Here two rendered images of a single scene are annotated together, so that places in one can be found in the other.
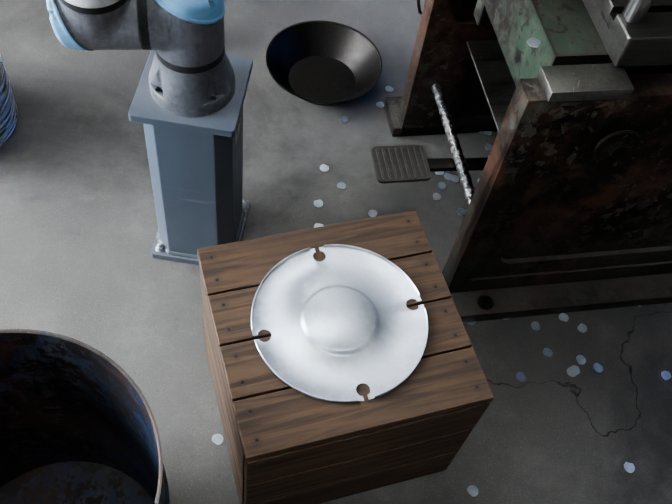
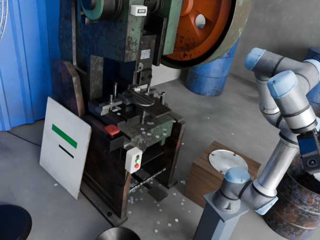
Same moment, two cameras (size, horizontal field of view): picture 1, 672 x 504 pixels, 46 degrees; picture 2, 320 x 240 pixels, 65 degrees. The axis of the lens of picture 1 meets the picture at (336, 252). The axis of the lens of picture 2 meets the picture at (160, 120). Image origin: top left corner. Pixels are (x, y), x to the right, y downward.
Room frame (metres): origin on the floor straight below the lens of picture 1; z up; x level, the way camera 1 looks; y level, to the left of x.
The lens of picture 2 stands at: (1.93, 0.88, 1.51)
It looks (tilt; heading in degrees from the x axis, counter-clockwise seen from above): 31 degrees down; 236
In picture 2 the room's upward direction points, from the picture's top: 10 degrees clockwise
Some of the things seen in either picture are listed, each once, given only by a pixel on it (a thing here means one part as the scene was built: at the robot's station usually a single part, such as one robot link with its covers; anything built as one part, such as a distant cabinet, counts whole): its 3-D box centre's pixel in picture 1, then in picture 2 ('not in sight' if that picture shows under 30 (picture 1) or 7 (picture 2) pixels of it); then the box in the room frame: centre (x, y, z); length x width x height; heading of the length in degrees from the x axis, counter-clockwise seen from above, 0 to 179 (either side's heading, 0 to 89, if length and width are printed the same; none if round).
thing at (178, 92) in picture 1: (191, 64); (228, 196); (1.00, 0.31, 0.50); 0.15 x 0.15 x 0.10
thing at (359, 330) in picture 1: (340, 319); (228, 162); (0.64, -0.03, 0.35); 0.29 x 0.29 x 0.01
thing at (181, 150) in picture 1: (197, 166); (215, 227); (1.00, 0.31, 0.23); 0.19 x 0.19 x 0.45; 2
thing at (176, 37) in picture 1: (183, 10); (235, 182); (1.00, 0.31, 0.62); 0.13 x 0.12 x 0.14; 105
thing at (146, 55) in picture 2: not in sight; (139, 56); (1.27, -0.42, 1.04); 0.17 x 0.15 x 0.30; 108
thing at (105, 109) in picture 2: not in sight; (109, 102); (1.44, -0.41, 0.76); 0.17 x 0.06 x 0.10; 18
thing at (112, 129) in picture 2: not in sight; (111, 134); (1.52, -0.14, 0.72); 0.07 x 0.06 x 0.08; 108
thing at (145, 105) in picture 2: not in sight; (148, 113); (1.22, -0.29, 0.72); 0.25 x 0.14 x 0.14; 108
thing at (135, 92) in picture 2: not in sight; (131, 95); (1.28, -0.45, 0.76); 0.15 x 0.09 x 0.05; 18
